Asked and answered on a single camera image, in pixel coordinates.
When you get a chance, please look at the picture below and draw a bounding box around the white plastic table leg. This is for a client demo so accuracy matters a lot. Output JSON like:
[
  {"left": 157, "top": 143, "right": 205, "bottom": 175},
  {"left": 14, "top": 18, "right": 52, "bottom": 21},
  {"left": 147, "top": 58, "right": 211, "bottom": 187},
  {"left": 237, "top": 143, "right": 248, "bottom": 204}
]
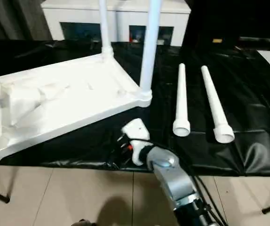
[
  {"left": 172, "top": 63, "right": 190, "bottom": 137},
  {"left": 138, "top": 0, "right": 163, "bottom": 99},
  {"left": 99, "top": 0, "right": 114, "bottom": 61},
  {"left": 200, "top": 65, "right": 235, "bottom": 144}
]

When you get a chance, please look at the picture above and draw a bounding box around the white plastic table top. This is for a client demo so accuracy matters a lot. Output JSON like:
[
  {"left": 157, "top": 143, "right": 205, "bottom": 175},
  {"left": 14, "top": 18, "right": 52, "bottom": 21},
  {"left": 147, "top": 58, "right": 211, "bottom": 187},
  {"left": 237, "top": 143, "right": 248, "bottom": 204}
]
[{"left": 0, "top": 53, "right": 152, "bottom": 170}]

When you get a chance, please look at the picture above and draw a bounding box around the black work mat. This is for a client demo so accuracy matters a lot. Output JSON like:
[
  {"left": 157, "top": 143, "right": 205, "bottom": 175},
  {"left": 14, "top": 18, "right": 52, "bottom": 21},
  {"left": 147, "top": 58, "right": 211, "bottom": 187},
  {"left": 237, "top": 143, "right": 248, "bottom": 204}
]
[{"left": 0, "top": 39, "right": 270, "bottom": 177}]

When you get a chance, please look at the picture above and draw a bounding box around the white sideboard cabinet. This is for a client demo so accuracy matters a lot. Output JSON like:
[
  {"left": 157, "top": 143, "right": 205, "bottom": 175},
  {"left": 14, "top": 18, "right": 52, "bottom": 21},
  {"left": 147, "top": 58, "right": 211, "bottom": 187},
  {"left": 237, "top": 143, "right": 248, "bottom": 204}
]
[{"left": 40, "top": 0, "right": 192, "bottom": 47}]

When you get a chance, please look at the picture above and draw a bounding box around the grey curtain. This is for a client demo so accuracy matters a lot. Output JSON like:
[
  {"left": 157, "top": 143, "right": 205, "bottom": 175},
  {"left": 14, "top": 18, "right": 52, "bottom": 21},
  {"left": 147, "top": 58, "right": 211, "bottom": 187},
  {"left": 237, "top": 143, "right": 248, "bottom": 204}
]
[{"left": 0, "top": 0, "right": 53, "bottom": 41}]

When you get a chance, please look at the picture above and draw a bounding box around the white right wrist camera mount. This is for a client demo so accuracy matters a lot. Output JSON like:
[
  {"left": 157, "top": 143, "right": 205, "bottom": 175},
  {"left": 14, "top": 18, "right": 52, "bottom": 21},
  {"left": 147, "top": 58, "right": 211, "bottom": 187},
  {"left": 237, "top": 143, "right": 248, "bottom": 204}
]
[{"left": 121, "top": 118, "right": 151, "bottom": 166}]

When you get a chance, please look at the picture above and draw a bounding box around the black right camera cable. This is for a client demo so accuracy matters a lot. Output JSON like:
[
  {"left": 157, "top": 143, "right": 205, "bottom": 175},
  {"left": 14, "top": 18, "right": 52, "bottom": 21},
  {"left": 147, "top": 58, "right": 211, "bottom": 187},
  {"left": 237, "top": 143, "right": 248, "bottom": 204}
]
[{"left": 135, "top": 140, "right": 227, "bottom": 226}]

